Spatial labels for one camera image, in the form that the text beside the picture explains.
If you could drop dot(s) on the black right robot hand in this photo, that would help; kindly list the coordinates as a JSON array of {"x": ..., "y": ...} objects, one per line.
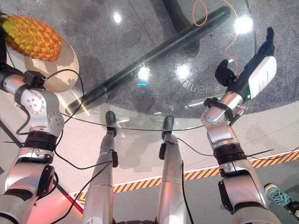
[{"x": 260, "y": 74}]

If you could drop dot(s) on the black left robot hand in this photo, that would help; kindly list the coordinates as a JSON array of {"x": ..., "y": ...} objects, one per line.
[{"x": 3, "y": 54}]

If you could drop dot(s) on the yellow toy pineapple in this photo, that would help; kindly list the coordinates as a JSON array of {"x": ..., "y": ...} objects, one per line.
[{"x": 32, "y": 38}]

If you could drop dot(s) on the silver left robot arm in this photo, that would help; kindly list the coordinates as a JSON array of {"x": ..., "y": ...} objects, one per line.
[{"x": 35, "y": 105}]

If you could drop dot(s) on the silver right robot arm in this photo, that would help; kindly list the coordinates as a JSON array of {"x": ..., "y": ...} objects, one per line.
[{"x": 222, "y": 135}]

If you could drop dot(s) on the beige round plate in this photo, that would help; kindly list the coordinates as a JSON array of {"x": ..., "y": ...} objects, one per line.
[{"x": 65, "y": 72}]

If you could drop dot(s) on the dark right robot foot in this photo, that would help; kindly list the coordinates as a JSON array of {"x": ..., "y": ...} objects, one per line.
[{"x": 168, "y": 123}]

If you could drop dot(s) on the dark robot foot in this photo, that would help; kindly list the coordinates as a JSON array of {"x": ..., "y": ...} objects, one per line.
[
  {"x": 168, "y": 123},
  {"x": 110, "y": 118}
]

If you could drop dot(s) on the black table base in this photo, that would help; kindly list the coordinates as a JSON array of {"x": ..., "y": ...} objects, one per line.
[{"x": 149, "y": 57}]

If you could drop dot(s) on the yellow black hazard tape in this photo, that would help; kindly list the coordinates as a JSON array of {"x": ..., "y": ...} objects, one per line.
[{"x": 201, "y": 173}]

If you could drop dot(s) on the person's foot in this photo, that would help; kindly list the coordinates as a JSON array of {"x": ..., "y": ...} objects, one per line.
[{"x": 278, "y": 194}]

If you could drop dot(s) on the dark left robot foot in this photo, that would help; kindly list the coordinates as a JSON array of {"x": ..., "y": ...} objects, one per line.
[{"x": 110, "y": 118}]

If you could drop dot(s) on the silver right robot leg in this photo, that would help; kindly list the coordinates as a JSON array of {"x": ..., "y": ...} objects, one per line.
[{"x": 171, "y": 182}]

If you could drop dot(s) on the silver robot leg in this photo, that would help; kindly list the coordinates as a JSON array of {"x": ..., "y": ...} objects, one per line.
[
  {"x": 171, "y": 182},
  {"x": 102, "y": 182}
]

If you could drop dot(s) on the silver left robot leg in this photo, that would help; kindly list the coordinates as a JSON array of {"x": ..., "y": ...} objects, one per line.
[{"x": 102, "y": 182}]

